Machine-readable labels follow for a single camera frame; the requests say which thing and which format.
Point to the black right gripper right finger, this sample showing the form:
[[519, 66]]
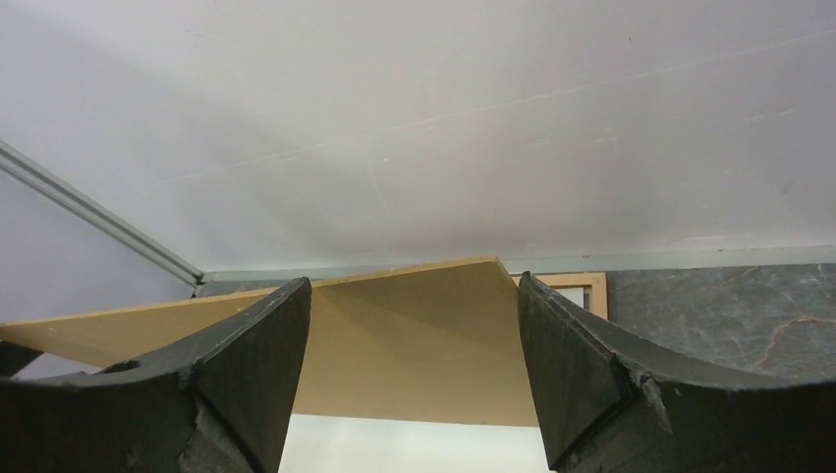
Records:
[[608, 400]]

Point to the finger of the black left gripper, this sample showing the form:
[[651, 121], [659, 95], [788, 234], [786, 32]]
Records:
[[14, 358]]

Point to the wooden picture frame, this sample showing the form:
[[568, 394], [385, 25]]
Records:
[[587, 290]]

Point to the glossy plant photo print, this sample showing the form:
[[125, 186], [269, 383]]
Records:
[[337, 444]]

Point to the brown backing board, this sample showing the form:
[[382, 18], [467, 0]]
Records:
[[431, 343]]

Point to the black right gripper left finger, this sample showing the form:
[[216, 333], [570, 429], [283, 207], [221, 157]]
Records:
[[217, 400]]

